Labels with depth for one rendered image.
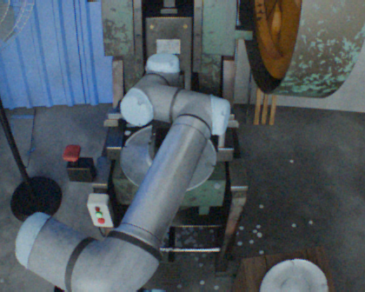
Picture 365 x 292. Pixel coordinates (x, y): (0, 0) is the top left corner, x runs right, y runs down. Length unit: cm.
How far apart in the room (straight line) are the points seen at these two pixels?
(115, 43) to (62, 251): 68
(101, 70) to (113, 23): 157
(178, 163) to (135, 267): 20
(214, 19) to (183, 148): 47
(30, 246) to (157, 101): 40
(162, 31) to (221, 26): 18
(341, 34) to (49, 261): 73
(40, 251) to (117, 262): 13
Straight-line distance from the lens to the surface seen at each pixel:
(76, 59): 255
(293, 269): 135
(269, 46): 120
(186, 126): 64
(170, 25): 103
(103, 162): 127
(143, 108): 70
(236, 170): 123
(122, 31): 100
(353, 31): 77
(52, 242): 54
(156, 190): 56
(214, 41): 100
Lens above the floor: 151
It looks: 42 degrees down
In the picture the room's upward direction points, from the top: 1 degrees clockwise
